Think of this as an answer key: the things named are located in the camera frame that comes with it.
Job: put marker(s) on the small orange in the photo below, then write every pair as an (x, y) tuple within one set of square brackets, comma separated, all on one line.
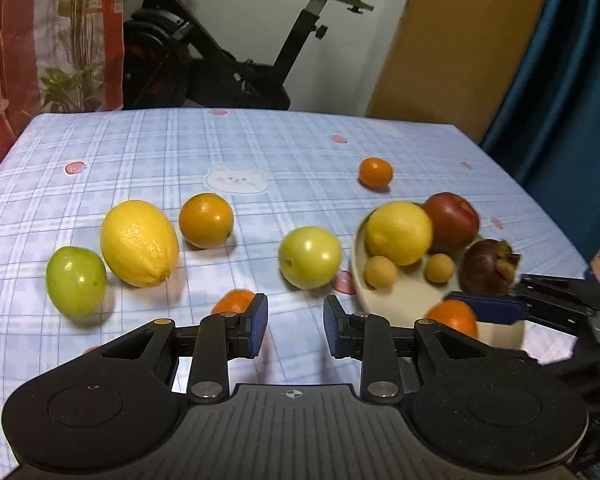
[(232, 301), (452, 321), (375, 172)]

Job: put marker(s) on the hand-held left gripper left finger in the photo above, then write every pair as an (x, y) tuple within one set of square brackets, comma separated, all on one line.
[(257, 325)]

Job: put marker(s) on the blue checked tablecloth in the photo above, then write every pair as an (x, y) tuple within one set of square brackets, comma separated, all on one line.
[(155, 150)]

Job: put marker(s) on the blue curtain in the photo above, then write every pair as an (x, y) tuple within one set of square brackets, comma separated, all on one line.
[(570, 85)]

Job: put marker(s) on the printed backdrop cloth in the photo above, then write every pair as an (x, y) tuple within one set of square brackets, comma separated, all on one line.
[(20, 35)]

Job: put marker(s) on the green jujube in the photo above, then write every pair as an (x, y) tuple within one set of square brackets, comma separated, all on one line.
[(76, 281)]

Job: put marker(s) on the wooden door panel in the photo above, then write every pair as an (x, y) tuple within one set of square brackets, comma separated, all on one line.
[(455, 50)]

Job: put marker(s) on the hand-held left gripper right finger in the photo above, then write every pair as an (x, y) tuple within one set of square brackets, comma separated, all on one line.
[(334, 327)]

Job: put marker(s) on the yellow lemon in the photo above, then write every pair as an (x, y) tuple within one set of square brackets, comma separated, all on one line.
[(139, 243), (399, 232)]

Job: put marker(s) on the red apple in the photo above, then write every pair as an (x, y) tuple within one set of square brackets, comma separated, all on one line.
[(452, 222)]

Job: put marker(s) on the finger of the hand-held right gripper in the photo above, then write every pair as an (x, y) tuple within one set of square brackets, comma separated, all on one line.
[(490, 307)]

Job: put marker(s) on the yellow-green jujube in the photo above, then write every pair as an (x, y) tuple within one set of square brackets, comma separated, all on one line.
[(310, 263)]

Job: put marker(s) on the small tan longan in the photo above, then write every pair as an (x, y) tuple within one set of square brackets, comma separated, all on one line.
[(439, 266), (380, 271)]

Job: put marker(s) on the black exercise bike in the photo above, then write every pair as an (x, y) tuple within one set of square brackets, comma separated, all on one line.
[(205, 75)]

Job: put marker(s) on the dark purple mangosteen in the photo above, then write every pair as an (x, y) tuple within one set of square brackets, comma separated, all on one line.
[(490, 267)]

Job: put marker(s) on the cream plate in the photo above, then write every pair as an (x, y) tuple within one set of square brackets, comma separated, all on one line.
[(410, 295)]

